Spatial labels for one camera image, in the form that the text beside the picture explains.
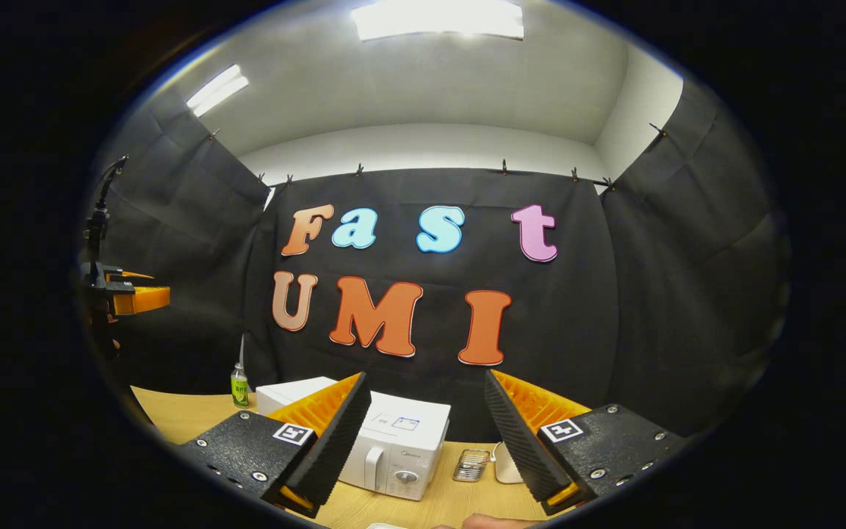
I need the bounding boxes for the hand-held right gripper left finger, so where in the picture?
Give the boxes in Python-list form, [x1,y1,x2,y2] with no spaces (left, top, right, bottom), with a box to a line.
[181,371,373,519]

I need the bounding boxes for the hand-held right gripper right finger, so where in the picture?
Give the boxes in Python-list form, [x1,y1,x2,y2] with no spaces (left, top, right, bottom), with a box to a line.
[484,368,689,517]

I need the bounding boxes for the white microwave oven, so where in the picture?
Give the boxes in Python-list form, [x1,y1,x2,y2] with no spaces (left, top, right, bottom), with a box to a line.
[256,376,452,503]

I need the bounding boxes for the white toaster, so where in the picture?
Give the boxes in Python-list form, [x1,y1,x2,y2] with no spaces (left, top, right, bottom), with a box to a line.
[493,440,527,485]

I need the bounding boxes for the green label drink bottle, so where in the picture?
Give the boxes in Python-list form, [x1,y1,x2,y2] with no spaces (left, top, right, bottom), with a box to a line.
[230,361,250,409]

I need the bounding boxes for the small ceiling light panel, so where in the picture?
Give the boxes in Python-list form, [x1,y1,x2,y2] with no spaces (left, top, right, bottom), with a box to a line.
[186,64,250,118]

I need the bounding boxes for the large ceiling light panel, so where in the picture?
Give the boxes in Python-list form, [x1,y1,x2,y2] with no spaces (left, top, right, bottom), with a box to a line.
[351,0,526,42]

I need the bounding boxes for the metal wire basket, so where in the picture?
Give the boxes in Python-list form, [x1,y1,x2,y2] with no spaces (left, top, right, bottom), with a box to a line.
[452,448,492,483]

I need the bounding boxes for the black cable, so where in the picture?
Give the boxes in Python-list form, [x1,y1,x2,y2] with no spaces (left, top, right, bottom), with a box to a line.
[95,155,129,215]

